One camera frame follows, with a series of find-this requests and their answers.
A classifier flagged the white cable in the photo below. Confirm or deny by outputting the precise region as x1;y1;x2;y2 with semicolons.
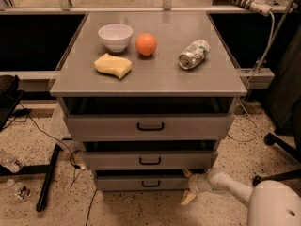
227;12;277;143

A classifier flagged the grey top drawer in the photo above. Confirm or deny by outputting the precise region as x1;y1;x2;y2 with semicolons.
65;114;234;142

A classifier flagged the small wrapper litter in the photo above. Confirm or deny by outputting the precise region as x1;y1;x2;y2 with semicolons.
15;186;31;200

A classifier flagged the grey drawer cabinet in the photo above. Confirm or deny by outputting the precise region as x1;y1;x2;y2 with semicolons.
51;11;246;180

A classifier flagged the black floor stand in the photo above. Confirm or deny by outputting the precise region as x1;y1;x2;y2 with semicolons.
0;143;62;213

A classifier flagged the clear plastic bottle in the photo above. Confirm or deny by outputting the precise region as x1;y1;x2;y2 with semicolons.
0;150;23;173

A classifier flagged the crushed soda can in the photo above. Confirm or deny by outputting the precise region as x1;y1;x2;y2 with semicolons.
178;40;210;70

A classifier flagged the white power strip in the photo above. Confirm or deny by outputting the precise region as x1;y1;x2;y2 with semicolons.
228;0;272;16

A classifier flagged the black cable on floor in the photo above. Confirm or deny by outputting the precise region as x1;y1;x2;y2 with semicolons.
12;103;87;188

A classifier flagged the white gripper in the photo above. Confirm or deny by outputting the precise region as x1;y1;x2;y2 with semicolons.
181;169;211;205

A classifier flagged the orange fruit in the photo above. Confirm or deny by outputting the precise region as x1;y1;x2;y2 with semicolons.
135;33;157;56

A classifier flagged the grey middle drawer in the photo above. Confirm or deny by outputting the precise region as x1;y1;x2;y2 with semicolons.
83;151;218;170

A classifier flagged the black office chair base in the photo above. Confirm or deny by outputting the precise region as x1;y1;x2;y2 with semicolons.
252;133;301;186

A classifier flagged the yellow sponge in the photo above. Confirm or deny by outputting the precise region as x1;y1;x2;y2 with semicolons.
94;53;132;79

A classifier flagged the grey drawer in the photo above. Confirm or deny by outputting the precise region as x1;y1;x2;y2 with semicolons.
95;175;188;191
65;114;234;142
83;151;218;170

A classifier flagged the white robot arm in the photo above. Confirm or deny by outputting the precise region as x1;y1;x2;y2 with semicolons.
182;168;301;226

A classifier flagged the white bowl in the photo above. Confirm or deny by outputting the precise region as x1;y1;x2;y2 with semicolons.
98;24;134;52

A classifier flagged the grey bottom drawer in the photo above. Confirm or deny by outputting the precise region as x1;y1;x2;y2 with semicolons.
95;175;188;191

